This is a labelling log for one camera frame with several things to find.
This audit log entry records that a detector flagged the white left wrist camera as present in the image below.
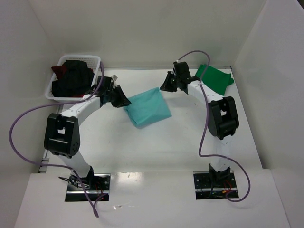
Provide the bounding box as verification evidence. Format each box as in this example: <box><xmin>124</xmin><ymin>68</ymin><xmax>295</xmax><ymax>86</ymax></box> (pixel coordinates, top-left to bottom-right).
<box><xmin>111</xmin><ymin>75</ymin><xmax>118</xmax><ymax>82</ymax></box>

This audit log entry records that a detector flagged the red garment in basket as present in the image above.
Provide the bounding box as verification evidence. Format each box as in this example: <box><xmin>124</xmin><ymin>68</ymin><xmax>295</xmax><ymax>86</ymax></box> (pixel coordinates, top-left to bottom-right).
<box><xmin>51</xmin><ymin>65</ymin><xmax>67</xmax><ymax>80</ymax></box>

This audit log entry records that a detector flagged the teal t shirt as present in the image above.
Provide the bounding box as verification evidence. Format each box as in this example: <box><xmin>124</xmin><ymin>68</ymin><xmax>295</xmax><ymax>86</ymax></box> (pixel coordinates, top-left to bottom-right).
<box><xmin>123</xmin><ymin>87</ymin><xmax>172</xmax><ymax>129</ymax></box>

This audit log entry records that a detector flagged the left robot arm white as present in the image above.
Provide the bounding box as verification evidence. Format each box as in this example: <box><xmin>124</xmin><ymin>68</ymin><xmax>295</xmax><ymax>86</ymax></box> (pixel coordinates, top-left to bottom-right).
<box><xmin>44</xmin><ymin>75</ymin><xmax>131</xmax><ymax>190</ymax></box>

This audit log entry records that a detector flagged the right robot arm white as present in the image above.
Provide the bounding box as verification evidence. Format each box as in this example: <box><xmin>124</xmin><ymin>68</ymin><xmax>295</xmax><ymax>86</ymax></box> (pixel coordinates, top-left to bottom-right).
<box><xmin>160</xmin><ymin>61</ymin><xmax>239</xmax><ymax>187</ymax></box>

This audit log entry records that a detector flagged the black garment in basket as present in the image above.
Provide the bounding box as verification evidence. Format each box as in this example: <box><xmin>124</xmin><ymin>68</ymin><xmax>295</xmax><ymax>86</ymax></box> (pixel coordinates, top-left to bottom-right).
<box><xmin>51</xmin><ymin>60</ymin><xmax>94</xmax><ymax>97</ymax></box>

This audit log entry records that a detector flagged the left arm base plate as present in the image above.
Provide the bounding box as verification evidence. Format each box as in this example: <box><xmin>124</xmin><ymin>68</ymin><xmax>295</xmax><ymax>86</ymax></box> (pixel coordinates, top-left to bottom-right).
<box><xmin>59</xmin><ymin>174</ymin><xmax>111</xmax><ymax>202</ymax></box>

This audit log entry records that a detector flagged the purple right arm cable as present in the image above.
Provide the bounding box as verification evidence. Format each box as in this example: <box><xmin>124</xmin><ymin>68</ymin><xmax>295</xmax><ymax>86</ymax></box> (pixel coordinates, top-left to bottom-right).
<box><xmin>177</xmin><ymin>50</ymin><xmax>251</xmax><ymax>202</ymax></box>

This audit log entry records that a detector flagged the white plastic laundry basket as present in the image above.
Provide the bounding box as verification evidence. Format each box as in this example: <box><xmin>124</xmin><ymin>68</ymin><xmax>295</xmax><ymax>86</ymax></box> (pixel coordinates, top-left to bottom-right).
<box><xmin>45</xmin><ymin>55</ymin><xmax>101</xmax><ymax>103</ymax></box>

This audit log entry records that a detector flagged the dark green folded t shirt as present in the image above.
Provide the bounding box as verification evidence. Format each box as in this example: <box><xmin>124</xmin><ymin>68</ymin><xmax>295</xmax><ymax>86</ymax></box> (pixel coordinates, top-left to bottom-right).
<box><xmin>202</xmin><ymin>66</ymin><xmax>234</xmax><ymax>96</ymax></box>

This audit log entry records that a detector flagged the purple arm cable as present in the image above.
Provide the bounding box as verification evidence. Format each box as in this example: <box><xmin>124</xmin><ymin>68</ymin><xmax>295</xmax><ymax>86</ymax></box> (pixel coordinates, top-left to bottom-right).
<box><xmin>9</xmin><ymin>61</ymin><xmax>106</xmax><ymax>219</ymax></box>
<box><xmin>177</xmin><ymin>50</ymin><xmax>251</xmax><ymax>202</ymax></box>

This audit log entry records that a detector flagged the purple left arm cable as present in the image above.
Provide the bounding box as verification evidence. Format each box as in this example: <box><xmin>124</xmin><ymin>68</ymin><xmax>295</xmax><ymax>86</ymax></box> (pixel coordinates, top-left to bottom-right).
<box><xmin>9</xmin><ymin>61</ymin><xmax>106</xmax><ymax>219</ymax></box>

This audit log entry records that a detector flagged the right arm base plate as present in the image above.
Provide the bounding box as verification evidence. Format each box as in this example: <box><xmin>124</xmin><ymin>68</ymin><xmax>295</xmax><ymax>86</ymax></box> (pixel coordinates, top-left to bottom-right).
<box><xmin>193</xmin><ymin>171</ymin><xmax>239</xmax><ymax>200</ymax></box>

